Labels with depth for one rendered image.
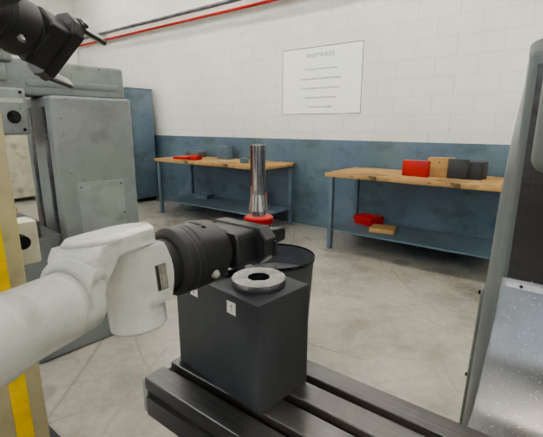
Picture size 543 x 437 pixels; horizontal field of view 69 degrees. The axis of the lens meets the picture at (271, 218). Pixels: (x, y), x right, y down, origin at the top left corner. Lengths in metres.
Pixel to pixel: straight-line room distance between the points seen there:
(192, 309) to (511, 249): 0.60
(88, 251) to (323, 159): 5.08
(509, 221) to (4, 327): 0.79
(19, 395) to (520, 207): 1.85
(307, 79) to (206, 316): 5.04
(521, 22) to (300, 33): 2.52
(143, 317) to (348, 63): 4.99
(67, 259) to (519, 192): 0.74
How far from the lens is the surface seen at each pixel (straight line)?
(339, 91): 5.33
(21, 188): 8.63
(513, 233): 0.87
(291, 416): 0.70
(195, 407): 0.72
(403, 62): 5.03
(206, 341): 0.73
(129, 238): 0.44
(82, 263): 0.41
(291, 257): 2.63
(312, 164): 5.51
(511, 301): 0.88
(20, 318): 0.36
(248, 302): 0.61
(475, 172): 4.27
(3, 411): 2.02
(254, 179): 0.61
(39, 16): 0.78
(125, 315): 0.48
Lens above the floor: 1.40
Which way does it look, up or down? 13 degrees down
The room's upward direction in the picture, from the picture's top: straight up
